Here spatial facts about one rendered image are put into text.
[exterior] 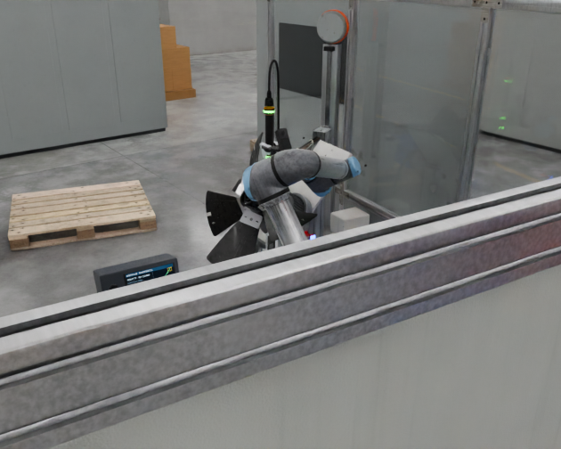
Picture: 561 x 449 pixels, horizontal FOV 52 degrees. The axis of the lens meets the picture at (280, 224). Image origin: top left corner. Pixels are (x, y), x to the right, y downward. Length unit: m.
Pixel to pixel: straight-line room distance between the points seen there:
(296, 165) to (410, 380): 1.43
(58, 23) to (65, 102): 0.95
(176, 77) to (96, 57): 2.99
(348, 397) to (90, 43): 7.58
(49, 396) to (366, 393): 0.24
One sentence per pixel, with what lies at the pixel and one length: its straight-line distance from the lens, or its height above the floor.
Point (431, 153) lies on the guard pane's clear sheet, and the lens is 2.71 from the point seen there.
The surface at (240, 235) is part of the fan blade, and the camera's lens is 2.56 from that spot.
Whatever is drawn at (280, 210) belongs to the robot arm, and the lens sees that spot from 1.90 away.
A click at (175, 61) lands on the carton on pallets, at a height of 0.65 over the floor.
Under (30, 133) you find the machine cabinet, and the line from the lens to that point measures 7.83.
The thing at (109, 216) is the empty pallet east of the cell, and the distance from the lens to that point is 5.26.
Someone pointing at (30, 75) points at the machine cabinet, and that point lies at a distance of 7.72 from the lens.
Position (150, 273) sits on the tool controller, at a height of 1.22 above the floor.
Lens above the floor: 2.14
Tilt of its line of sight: 24 degrees down
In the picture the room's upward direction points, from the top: straight up
